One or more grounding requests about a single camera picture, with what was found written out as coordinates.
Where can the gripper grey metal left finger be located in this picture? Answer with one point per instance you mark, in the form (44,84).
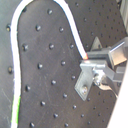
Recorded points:
(107,79)

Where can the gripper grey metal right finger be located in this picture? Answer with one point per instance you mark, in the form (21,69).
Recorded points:
(114,55)

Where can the black perforated breadboard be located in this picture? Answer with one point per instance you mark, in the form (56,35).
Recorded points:
(50,39)

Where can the metal angle bracket clip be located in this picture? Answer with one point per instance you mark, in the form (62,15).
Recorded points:
(91,72)

